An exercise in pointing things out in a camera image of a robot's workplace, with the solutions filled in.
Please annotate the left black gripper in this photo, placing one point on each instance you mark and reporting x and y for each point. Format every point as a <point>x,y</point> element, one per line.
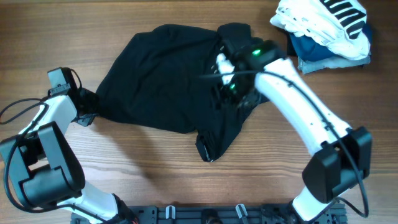
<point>88,121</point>

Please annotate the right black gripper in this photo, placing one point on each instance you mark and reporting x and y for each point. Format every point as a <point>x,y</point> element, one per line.
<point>224,87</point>

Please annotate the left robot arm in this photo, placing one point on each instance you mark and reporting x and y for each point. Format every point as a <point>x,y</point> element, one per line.
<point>42,173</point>

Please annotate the light blue folded garment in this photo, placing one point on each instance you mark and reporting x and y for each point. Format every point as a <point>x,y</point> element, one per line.
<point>306,66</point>

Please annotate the white black-striped folded garment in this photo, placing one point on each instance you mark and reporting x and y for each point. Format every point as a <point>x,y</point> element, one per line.
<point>335,24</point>

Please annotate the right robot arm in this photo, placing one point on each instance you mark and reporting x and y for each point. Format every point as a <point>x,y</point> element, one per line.
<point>340,155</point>

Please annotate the black t-shirt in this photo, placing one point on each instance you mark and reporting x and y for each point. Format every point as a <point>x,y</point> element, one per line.
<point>167,79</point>

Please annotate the dark blue folded garment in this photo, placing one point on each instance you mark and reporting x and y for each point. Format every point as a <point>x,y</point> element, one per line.
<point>314,42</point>

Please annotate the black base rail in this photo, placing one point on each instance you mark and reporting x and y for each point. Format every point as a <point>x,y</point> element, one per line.
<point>217,214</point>

